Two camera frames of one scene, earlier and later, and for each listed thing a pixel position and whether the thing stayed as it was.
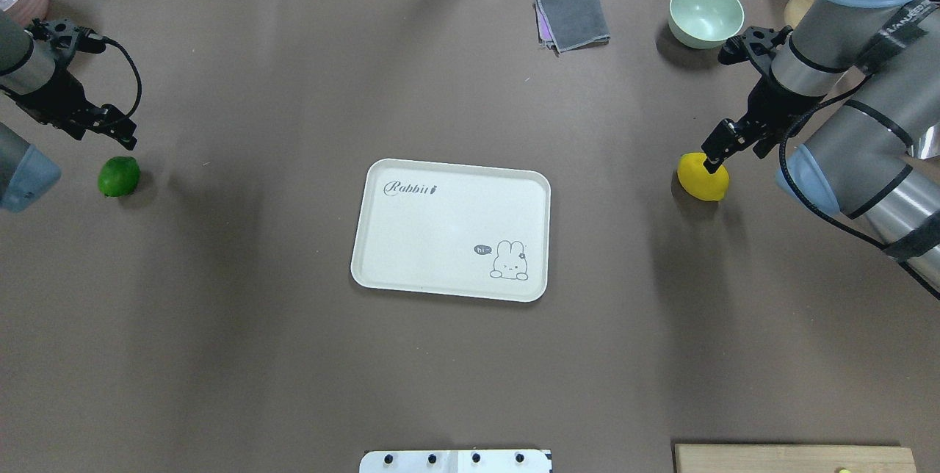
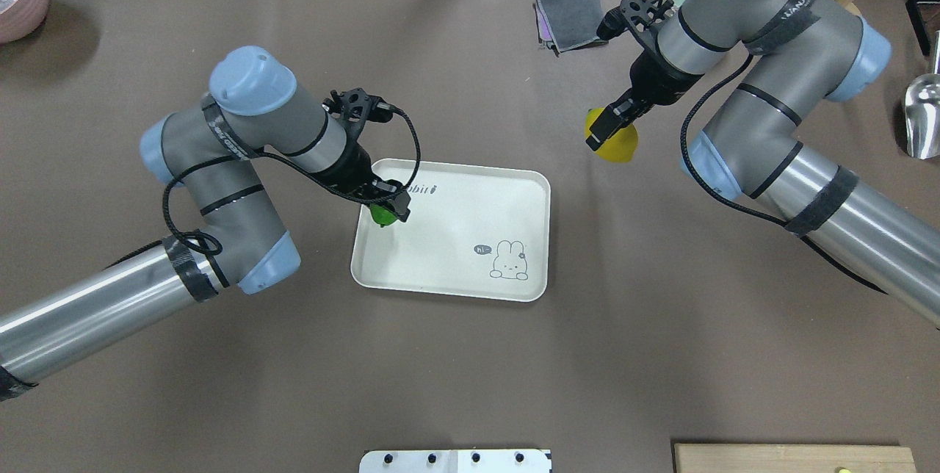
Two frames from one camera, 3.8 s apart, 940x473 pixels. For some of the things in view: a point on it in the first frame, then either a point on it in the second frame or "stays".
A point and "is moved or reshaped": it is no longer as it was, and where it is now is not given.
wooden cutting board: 760,458 stays
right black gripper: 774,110 to 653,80
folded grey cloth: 570,20 stays
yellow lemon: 697,181 is moved or reshaped
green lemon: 119,175 to 382,215
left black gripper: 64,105 to 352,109
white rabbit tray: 454,230 stays
